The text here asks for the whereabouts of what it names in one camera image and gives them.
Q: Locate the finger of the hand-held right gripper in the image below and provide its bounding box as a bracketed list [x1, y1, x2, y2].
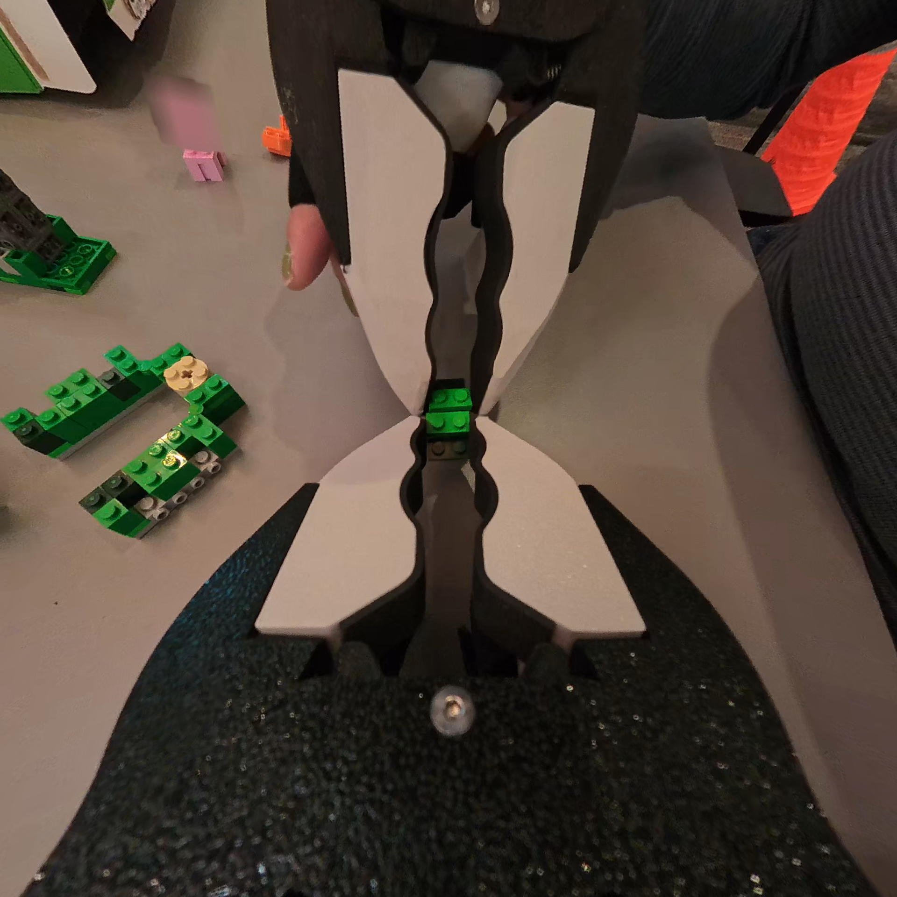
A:
[338, 66, 451, 416]
[477, 100, 597, 416]

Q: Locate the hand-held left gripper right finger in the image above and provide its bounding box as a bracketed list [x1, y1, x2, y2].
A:
[470, 415, 647, 643]

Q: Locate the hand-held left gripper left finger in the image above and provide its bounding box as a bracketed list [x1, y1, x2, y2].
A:
[254, 417, 430, 642]

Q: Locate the small green brick assembly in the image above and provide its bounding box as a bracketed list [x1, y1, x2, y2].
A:
[425, 380, 476, 461]

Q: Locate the person's right forearm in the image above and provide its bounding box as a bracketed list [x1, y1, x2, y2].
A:
[641, 0, 897, 121]

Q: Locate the grey desk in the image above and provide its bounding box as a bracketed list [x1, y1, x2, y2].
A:
[0, 0, 873, 897]

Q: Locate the printed cardboard box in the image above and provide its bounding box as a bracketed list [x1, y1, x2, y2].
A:
[101, 0, 176, 39]

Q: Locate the green and white box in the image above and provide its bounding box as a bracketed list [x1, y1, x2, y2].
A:
[0, 0, 97, 95]

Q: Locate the orange traffic cone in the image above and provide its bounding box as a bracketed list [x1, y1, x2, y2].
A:
[760, 49, 897, 218]

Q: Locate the large green brick assembly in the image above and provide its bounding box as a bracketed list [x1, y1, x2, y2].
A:
[0, 342, 248, 541]

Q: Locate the green baseplate brick structure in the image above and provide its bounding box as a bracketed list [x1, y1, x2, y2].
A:
[0, 168, 119, 295]

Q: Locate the person's torso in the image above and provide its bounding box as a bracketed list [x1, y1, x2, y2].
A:
[753, 133, 897, 611]

